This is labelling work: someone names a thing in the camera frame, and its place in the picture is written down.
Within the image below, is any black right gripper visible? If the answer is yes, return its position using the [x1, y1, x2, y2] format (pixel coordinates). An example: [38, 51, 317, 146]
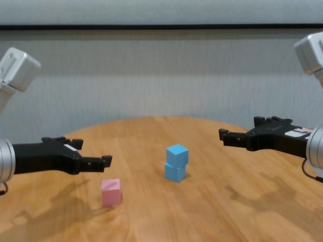
[218, 115, 315, 160]

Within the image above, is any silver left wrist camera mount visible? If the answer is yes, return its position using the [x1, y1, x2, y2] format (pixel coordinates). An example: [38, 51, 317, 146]
[0, 47, 42, 114]

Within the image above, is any pink wooden cube block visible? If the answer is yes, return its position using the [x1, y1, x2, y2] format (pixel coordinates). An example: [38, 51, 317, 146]
[101, 178, 122, 205]

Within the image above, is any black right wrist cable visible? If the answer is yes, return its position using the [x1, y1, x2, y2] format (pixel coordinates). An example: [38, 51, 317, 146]
[302, 158, 323, 183]

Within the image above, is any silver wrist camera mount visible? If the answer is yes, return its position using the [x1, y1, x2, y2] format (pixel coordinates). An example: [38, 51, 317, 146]
[0, 47, 42, 114]
[294, 32, 323, 89]

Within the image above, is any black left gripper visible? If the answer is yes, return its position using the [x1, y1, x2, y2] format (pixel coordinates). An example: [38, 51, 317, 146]
[12, 137, 113, 176]

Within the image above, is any blue wooden cube block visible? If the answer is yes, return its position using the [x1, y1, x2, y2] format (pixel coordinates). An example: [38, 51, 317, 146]
[165, 162, 187, 183]
[166, 144, 189, 167]

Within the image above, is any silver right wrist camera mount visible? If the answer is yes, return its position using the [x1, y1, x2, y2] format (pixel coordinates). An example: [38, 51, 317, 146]
[294, 32, 323, 89]

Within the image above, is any black wall trim strip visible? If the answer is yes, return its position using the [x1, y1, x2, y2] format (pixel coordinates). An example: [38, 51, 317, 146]
[0, 23, 323, 31]

